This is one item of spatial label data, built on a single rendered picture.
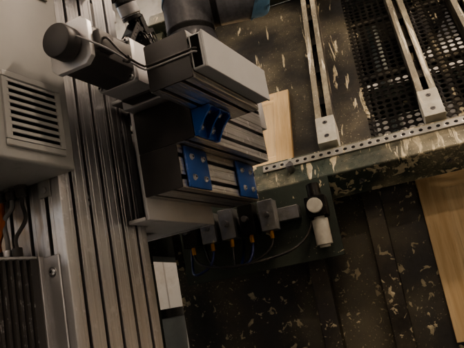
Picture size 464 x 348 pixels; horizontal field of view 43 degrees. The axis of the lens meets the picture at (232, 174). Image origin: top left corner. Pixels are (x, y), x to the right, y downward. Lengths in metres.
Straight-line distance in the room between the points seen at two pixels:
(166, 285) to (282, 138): 3.64
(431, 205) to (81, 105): 1.22
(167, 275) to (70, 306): 4.45
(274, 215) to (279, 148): 0.35
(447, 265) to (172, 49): 1.25
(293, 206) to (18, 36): 0.98
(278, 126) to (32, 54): 1.16
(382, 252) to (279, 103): 0.65
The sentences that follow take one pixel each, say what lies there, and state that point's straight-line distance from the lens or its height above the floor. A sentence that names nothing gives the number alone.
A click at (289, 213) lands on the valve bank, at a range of 1.74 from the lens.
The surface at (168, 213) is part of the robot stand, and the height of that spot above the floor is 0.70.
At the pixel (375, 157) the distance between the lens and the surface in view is 1.79.
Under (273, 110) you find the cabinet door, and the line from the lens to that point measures 2.14.
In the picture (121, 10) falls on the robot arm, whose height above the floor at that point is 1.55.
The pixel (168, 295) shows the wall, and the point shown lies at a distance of 5.49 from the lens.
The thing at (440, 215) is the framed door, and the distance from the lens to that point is 1.99.
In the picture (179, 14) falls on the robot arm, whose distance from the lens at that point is 1.41.
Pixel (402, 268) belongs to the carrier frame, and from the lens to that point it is 2.01.
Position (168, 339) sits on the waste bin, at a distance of 4.79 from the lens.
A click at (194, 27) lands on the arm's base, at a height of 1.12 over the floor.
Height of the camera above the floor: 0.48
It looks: 13 degrees up
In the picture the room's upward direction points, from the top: 11 degrees counter-clockwise
